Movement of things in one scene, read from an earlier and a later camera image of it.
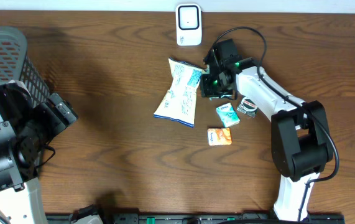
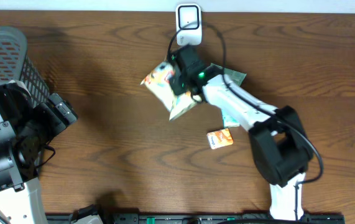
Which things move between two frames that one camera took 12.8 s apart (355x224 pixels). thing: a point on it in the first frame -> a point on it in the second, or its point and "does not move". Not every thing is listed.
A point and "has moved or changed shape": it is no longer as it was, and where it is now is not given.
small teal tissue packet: [227, 114] does not move
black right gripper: [206, 91] -> [175, 86]
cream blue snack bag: [179, 103] has moved or changed shape
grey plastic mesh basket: [3, 57] does not move
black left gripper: [61, 109] does not move
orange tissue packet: [219, 137] does not move
